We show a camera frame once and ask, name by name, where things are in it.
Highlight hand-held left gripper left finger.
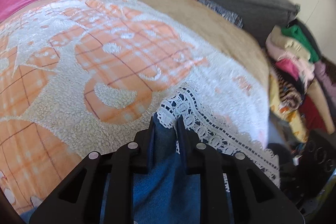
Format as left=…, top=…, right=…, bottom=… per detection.
left=29, top=116, right=156, bottom=224

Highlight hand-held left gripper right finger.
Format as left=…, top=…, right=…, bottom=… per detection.
left=176, top=115, right=305, bottom=224

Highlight orange patterned fleece blanket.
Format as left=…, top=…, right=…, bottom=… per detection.
left=0, top=0, right=271, bottom=217

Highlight blue floral cloth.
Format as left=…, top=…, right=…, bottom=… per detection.
left=198, top=0, right=245, bottom=29

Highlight pile of colourful folded clothes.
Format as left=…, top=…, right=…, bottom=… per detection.
left=265, top=19, right=336, bottom=144

